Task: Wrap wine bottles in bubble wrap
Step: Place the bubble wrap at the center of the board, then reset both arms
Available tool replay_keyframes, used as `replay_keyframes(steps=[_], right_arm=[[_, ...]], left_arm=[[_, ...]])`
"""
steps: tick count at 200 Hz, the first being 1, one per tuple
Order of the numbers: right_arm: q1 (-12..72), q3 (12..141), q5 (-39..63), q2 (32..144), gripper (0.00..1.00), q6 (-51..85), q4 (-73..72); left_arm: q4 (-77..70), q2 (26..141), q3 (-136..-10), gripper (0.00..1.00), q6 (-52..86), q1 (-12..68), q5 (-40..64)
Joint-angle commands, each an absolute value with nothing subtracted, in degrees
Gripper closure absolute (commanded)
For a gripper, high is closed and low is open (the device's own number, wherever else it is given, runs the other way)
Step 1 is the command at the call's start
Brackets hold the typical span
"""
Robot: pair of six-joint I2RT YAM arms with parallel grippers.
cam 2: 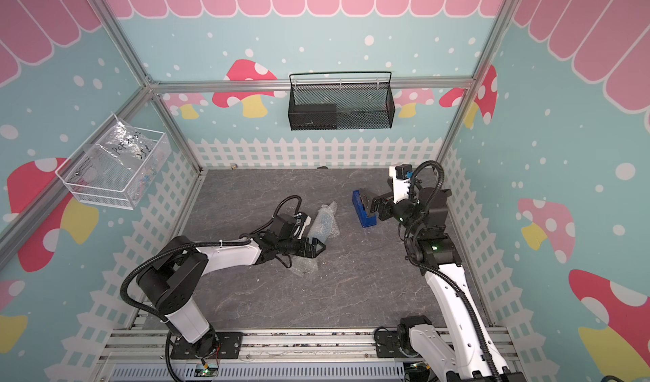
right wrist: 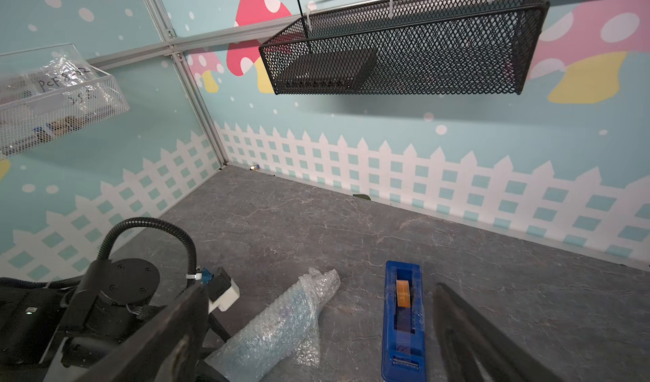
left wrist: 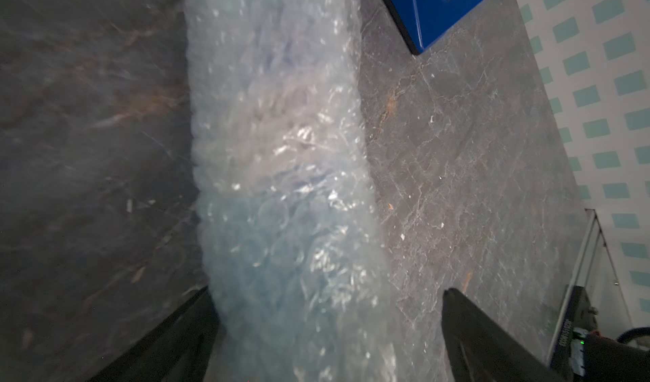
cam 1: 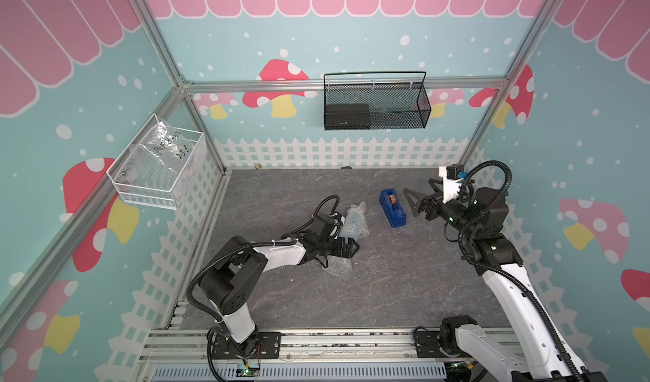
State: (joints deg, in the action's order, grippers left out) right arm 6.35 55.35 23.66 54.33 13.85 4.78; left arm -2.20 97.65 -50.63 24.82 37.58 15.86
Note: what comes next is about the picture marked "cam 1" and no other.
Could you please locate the clear bubble wrap sheet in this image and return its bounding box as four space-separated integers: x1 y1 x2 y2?
326 202 370 280

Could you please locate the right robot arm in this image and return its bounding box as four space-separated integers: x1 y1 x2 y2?
404 179 606 381

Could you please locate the blue glass bottle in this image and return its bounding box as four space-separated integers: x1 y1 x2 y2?
340 209 369 240

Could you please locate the white wire mesh basket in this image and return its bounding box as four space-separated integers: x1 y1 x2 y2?
107 115 208 210

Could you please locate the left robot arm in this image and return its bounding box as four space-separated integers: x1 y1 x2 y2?
186 213 360 358

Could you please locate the blue tape dispenser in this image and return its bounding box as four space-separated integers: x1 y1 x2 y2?
379 189 407 228

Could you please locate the black box in basket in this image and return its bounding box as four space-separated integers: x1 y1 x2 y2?
323 104 371 131

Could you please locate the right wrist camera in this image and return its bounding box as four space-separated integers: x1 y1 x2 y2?
438 164 467 204

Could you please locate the clear plastic bag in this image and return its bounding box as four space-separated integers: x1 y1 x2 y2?
125 121 197 193

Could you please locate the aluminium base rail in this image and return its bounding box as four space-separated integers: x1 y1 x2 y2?
136 328 565 382

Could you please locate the black wire mesh basket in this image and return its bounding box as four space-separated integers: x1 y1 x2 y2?
323 71 432 130

